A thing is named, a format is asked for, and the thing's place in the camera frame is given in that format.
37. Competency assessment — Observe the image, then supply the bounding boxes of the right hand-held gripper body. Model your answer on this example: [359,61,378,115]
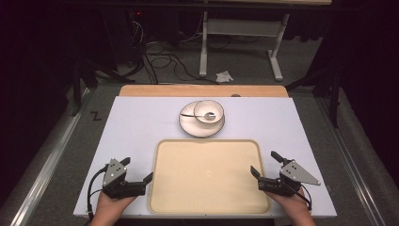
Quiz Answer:
[258,159,322,198]

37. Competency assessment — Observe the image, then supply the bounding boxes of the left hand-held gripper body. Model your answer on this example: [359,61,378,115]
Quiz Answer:
[102,158,147,200]

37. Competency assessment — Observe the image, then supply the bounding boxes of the person's left hand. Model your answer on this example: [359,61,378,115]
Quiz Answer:
[93,191,137,221]

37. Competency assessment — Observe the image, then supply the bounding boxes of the person's right hand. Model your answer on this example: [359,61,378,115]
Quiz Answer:
[266,187,315,221]

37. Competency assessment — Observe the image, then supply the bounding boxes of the white table board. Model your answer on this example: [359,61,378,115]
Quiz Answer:
[72,96,339,219]

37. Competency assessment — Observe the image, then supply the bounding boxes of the beige plastic tray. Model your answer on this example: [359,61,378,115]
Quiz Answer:
[148,138,272,216]

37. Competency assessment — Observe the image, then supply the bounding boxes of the white round plate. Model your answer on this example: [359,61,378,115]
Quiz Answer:
[178,101,226,138]

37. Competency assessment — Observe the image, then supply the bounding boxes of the metal spoon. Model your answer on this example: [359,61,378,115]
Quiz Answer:
[180,111,217,121]

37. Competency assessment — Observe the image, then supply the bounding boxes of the white bowl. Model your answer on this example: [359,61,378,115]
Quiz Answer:
[193,99,226,127]

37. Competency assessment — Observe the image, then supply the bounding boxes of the black metal stand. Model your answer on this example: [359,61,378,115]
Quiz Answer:
[71,57,136,118]
[284,59,344,129]

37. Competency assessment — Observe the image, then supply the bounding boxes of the crumpled white tissue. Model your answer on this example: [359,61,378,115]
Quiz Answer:
[215,70,235,84]

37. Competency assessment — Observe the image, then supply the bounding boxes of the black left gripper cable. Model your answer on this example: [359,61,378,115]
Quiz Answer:
[87,166,108,222]

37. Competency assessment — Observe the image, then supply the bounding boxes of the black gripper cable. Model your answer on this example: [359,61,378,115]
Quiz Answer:
[87,166,108,222]
[290,183,313,212]

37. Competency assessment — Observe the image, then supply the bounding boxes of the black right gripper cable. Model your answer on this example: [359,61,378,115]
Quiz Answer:
[290,183,313,212]

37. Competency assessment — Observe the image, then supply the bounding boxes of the aluminium floor rail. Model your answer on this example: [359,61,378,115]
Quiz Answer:
[314,97,390,226]
[8,88,95,226]

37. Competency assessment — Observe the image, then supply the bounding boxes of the black floor cables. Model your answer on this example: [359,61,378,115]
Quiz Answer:
[126,18,220,86]

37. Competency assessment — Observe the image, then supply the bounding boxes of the white metal table frame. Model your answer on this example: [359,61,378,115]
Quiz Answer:
[199,10,291,83]

